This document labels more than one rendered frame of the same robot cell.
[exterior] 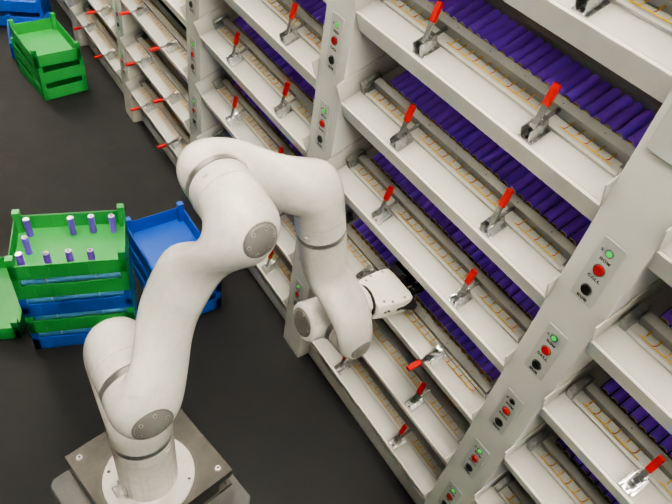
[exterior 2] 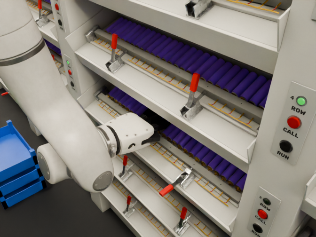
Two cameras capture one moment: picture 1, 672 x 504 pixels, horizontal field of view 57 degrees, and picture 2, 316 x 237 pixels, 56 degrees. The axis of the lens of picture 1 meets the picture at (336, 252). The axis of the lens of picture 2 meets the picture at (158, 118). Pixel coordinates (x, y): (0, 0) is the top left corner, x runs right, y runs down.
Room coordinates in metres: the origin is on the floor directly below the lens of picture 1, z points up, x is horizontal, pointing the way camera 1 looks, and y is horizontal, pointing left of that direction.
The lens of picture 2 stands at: (0.35, -0.20, 1.12)
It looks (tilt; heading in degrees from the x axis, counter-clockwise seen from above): 37 degrees down; 1
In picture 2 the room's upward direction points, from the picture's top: straight up
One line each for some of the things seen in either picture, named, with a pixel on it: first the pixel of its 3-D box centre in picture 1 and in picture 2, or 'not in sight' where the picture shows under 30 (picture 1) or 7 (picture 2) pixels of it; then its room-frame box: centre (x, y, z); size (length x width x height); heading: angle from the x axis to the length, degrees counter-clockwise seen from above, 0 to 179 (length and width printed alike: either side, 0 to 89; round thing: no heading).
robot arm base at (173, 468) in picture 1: (145, 455); not in sight; (0.55, 0.30, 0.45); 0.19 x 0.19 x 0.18
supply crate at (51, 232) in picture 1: (69, 240); not in sight; (1.15, 0.74, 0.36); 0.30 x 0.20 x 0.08; 112
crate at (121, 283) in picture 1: (74, 259); not in sight; (1.15, 0.74, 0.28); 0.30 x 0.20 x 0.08; 112
